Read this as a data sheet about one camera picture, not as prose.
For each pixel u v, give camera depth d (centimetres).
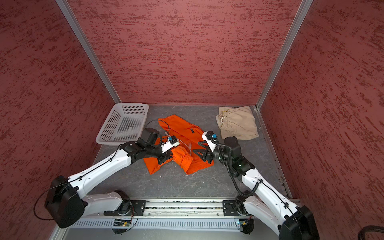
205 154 64
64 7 71
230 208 74
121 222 72
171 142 67
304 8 72
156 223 77
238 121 107
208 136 63
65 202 40
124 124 107
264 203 48
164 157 67
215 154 64
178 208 76
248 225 71
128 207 67
